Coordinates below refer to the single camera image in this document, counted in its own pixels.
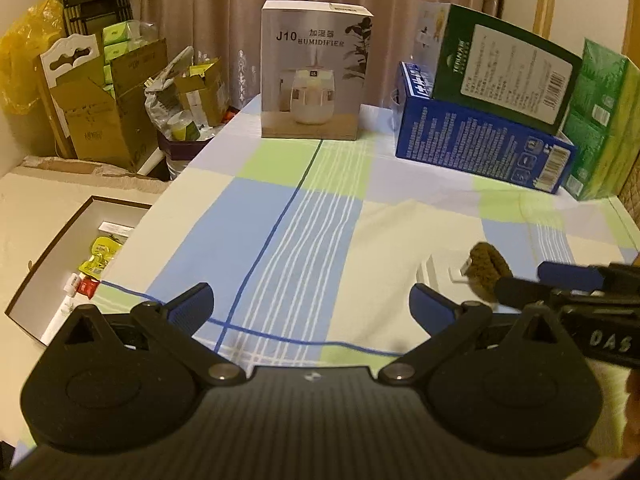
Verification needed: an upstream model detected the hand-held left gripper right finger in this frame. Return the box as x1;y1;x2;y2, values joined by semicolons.
376;283;583;388

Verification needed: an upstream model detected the blue product box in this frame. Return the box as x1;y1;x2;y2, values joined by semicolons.
395;60;577;195

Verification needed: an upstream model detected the open brown cardboard carton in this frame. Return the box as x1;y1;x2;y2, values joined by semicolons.
50;37;168;171

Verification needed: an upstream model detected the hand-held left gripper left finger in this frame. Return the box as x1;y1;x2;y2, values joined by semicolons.
47;282;248;388

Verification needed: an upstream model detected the stack of green tissue packets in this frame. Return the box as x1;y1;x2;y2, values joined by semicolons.
560;37;640;202

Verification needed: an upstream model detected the flat cardboard sheet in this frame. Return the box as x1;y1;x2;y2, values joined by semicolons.
22;155;171;193

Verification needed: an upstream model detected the dark folded rack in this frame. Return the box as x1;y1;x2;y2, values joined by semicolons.
55;0;136;41

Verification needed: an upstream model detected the wooden slat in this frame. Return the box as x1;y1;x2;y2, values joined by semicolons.
536;0;556;36

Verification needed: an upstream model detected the person's right hand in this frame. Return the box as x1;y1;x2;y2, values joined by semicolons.
620;371;640;458

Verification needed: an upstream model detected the brown hair scrunchie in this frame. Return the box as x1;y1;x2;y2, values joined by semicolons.
462;242;513;306

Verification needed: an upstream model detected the purple storage bin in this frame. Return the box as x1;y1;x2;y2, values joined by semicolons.
157;130;213;161

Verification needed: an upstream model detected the dark green product box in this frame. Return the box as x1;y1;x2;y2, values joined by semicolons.
410;2;585;137

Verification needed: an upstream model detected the white humidifier box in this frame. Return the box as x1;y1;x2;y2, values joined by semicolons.
260;0;376;141

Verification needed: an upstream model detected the yellow plastic bag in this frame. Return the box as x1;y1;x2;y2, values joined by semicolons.
0;0;66;116

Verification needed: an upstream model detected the small open cardboard box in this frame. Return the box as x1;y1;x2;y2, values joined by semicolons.
174;57;226;128

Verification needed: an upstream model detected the shallow cardboard tray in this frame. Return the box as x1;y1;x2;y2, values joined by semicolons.
5;196;153;348

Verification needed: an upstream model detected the checkered blue green tablecloth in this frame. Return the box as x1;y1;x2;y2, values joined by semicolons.
97;105;640;366

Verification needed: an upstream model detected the small white box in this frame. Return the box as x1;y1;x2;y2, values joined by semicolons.
417;254;476;288

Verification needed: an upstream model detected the pile of light green packs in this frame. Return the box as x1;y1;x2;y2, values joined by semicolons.
102;22;146;106

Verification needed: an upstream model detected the yellow snack packet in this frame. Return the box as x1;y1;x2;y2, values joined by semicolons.
80;255;117;281
90;236;125;261

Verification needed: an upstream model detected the crumpled clear plastic bag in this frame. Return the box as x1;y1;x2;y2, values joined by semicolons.
144;46;201;141

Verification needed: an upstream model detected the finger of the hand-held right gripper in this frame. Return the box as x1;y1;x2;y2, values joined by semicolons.
537;260;640;293
495;276;566;307

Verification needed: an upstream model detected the brown patterned curtain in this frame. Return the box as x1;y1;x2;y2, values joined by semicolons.
127;0;507;111

